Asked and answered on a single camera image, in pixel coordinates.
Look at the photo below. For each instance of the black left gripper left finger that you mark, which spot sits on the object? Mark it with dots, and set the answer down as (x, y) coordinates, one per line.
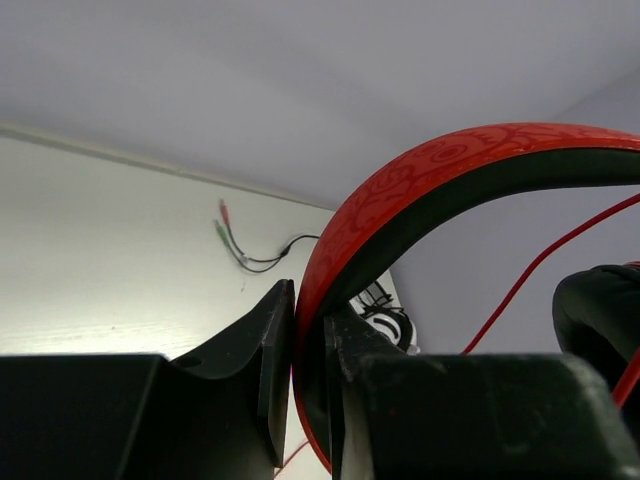
(216, 412)

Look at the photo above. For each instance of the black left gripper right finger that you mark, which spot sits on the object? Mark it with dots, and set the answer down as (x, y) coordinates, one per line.
(397, 416)

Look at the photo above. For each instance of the red black headphones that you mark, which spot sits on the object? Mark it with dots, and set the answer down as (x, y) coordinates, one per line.
(423, 188)

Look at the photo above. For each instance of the white black headphones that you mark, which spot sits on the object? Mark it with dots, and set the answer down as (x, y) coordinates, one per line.
(377, 307)

